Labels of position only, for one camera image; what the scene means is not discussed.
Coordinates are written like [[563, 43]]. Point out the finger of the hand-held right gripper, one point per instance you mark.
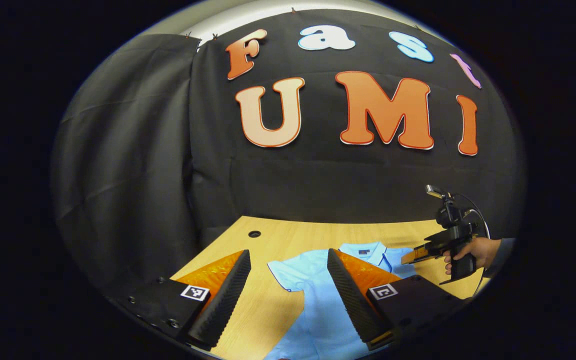
[[428, 248]]

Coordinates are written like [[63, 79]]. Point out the light blue T-shirt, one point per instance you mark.
[[318, 300]]

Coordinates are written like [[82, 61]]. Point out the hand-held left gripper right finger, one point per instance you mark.
[[350, 300]]

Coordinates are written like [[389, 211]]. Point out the black backdrop cloth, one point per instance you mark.
[[318, 185]]

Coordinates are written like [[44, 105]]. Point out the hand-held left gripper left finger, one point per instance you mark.
[[228, 300]]

